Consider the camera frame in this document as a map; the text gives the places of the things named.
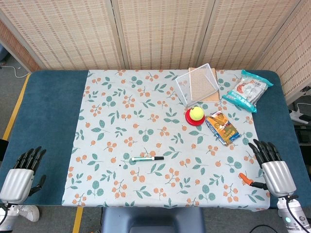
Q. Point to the orange blue snack packet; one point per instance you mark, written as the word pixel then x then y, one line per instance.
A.
pixel 222 127

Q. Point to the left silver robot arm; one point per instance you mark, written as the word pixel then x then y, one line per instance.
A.
pixel 6 219

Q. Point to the brown cork notebook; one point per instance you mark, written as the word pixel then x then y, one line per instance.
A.
pixel 213 97

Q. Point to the floral print tablecloth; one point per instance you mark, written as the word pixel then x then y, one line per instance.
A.
pixel 158 121

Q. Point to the white shoe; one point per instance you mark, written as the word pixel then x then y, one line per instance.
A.
pixel 29 213

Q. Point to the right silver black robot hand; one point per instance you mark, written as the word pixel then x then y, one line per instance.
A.
pixel 279 178

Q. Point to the dark bamboo screen panel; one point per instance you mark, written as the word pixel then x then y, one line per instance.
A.
pixel 14 48

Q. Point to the red round disc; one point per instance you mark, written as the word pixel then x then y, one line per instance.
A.
pixel 189 120

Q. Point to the green whiteboard marker body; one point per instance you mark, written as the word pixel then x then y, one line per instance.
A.
pixel 142 159

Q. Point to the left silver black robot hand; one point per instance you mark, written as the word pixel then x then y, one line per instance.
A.
pixel 17 183

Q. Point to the black box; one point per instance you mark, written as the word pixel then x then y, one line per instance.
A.
pixel 305 137

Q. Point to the teal white snack bag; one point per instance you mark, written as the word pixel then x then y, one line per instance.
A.
pixel 246 91

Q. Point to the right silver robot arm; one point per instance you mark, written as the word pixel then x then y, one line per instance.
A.
pixel 295 216

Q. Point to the yellow tennis ball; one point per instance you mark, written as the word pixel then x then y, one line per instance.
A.
pixel 196 113

